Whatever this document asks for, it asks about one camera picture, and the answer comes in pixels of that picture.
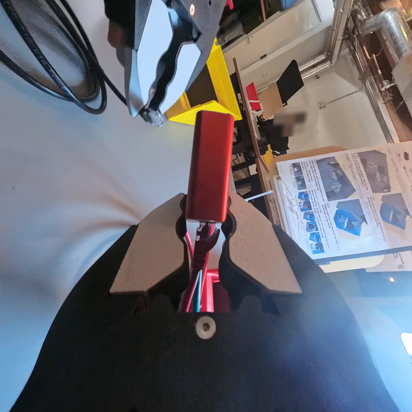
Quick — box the clear clipboard clip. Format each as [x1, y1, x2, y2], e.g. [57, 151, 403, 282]
[273, 175, 311, 255]

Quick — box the red ethernet cable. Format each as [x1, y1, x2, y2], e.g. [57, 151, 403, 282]
[179, 222, 220, 313]

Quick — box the brown and black cardboard panel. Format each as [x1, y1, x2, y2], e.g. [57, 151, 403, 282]
[259, 59, 304, 120]

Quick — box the red plastic bin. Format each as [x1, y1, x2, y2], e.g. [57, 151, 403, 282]
[203, 269, 230, 313]

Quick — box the red ethernet splitter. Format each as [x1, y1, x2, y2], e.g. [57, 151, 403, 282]
[185, 110, 235, 223]

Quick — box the wooden clipboard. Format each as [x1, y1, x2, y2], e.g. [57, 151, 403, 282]
[268, 146, 412, 274]

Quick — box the long wooden table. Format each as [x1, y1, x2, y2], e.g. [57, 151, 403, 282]
[232, 57, 270, 174]

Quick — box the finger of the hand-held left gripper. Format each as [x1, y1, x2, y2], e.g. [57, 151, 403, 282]
[127, 0, 175, 116]
[157, 42, 204, 114]

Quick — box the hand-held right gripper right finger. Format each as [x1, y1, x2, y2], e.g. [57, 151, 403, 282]
[218, 191, 304, 295]

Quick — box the yellow plastic bin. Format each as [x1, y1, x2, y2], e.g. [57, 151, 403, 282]
[165, 38, 243, 127]

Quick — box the printed instruction sheet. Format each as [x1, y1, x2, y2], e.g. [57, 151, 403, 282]
[276, 142, 412, 261]

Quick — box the white document stand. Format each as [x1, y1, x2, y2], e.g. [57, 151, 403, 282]
[245, 190, 274, 203]

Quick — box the green ethernet cable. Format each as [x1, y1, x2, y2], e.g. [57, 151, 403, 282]
[195, 270, 203, 313]

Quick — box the black ethernet cable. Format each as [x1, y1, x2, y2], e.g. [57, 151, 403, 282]
[0, 0, 165, 127]

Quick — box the silver ventilation duct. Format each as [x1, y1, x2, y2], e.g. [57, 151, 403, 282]
[360, 7, 412, 58]

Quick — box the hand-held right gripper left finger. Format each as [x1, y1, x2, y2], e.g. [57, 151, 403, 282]
[109, 192, 190, 295]

